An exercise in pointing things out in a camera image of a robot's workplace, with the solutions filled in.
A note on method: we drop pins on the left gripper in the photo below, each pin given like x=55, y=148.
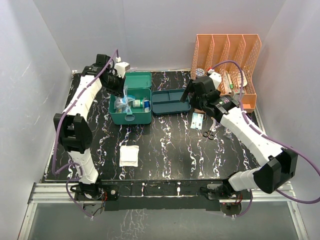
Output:
x=119, y=91

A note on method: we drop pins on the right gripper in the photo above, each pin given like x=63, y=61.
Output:
x=193, y=100

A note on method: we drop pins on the dark teal divider tray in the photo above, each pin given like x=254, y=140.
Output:
x=166, y=102

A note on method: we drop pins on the blue mask package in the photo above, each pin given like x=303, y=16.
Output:
x=126, y=109

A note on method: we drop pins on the white plastic medicine bottle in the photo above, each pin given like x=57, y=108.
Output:
x=138, y=103

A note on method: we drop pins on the green medicine kit box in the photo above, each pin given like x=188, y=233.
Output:
x=139, y=85

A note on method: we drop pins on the blue white bandage roll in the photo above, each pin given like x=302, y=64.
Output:
x=146, y=106

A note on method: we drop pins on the white grey device box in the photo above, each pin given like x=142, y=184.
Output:
x=236, y=93

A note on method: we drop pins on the black handled scissors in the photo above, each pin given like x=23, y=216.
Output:
x=210, y=133

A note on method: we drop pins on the white gauze pad package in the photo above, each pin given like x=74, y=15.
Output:
x=129, y=156

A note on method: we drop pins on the clear bag blue items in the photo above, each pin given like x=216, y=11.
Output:
x=122, y=101

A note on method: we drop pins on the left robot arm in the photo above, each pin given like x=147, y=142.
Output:
x=71, y=126

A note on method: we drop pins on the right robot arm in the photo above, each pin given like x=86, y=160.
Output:
x=276, y=164

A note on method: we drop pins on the blue lid round jar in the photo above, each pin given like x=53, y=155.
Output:
x=199, y=72

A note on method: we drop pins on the white tube packages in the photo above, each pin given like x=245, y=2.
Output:
x=227, y=83

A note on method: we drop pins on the white blister card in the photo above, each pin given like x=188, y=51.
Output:
x=239, y=79

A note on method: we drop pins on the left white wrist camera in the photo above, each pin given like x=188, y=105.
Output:
x=121, y=67

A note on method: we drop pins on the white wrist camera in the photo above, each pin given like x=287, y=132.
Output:
x=121, y=67
x=216, y=77

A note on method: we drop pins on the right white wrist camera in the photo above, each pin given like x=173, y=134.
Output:
x=216, y=77

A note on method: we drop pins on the small clear ring bag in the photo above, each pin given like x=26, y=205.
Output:
x=227, y=132

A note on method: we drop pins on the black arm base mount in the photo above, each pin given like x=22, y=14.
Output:
x=159, y=194

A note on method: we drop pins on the aluminium frame rail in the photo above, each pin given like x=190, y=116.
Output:
x=160, y=211

